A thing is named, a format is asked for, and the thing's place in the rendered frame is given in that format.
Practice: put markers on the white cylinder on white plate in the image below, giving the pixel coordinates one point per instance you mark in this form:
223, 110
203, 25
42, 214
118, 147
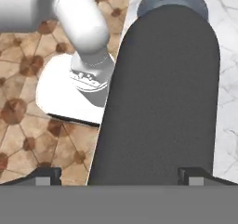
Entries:
80, 26

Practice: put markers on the dark grey stand mixer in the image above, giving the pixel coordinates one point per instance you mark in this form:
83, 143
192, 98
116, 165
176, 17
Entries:
161, 97

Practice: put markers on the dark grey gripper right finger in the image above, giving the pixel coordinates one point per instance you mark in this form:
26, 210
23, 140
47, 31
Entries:
189, 175

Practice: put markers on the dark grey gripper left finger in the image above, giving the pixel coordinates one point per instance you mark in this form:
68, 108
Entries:
49, 175

